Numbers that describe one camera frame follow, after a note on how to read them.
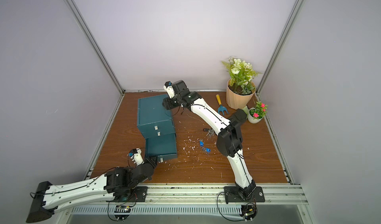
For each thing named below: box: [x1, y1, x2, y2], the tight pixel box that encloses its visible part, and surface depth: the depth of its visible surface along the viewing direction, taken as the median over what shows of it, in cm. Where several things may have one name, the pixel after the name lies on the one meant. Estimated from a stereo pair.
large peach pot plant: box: [221, 56, 263, 110], surface depth 97 cm
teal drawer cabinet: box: [136, 93, 176, 140], surface depth 84 cm
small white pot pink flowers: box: [248, 101, 269, 124], surface depth 93 cm
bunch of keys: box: [202, 127, 215, 139], surface depth 99 cm
